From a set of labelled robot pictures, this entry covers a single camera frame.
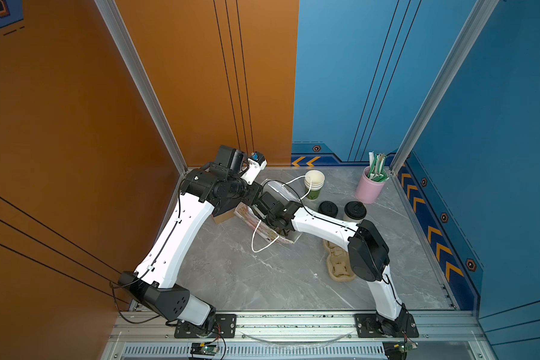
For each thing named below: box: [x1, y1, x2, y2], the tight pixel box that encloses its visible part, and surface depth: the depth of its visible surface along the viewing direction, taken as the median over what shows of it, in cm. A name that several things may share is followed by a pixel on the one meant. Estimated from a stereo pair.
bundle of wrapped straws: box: [366, 151, 390, 183], surface depth 97 cm
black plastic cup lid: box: [344, 201, 368, 220], surface depth 91 cm
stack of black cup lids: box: [318, 200, 339, 219], surface depth 101 cm
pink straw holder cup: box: [355, 165, 386, 205], surface depth 104 cm
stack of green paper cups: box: [303, 169, 326, 201], surface depth 102 cm
